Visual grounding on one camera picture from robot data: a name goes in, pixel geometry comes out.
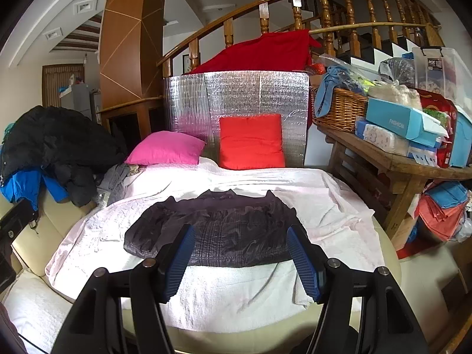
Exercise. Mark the blue cloth in basket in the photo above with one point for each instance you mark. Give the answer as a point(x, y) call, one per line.
point(335, 77)

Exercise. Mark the pink and blue cloth stack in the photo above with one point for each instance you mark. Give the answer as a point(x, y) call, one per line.
point(442, 207)

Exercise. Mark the grey folded garment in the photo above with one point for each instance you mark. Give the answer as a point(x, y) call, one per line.
point(112, 186)

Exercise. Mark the blue jacket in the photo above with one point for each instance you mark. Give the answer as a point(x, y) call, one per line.
point(27, 184)

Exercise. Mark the black coat pile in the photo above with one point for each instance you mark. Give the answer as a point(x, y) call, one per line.
point(64, 145)

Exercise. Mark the wooden stair railing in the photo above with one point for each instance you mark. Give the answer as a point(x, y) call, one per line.
point(337, 23)

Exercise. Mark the clear plastic storage box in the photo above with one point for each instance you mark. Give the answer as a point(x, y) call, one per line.
point(441, 70)

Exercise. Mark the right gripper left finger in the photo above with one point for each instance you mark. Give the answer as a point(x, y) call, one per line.
point(94, 323)

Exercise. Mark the white tissue pack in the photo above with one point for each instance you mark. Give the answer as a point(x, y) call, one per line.
point(390, 142)

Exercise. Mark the blue cardboard box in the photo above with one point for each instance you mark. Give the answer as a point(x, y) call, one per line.
point(412, 124)

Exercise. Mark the brown wooden pillar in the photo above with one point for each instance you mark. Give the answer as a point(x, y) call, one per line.
point(131, 45)

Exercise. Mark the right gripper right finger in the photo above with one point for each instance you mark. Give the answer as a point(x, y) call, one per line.
point(362, 312)

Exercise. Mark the wooden side table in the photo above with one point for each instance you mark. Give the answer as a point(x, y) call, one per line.
point(386, 182)

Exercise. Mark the black quilted jacket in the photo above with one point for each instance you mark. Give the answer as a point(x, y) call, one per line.
point(231, 230)

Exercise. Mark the red snack bag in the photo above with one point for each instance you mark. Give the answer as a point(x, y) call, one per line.
point(446, 113)

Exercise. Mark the large red cushion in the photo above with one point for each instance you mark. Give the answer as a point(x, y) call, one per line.
point(288, 51)

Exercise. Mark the wicker basket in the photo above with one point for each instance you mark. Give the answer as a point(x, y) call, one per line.
point(346, 108)

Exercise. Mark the red square pillow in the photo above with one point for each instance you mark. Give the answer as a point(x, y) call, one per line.
point(253, 142)

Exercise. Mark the light blue storage bin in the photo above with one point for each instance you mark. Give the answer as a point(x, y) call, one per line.
point(462, 140)

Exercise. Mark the white pink bed blanket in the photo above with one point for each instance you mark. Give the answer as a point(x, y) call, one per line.
point(215, 299)

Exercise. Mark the pink pillow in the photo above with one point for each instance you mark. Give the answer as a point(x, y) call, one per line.
point(166, 147)

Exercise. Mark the silver foil insulation board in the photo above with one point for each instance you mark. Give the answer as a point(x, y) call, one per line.
point(196, 102)

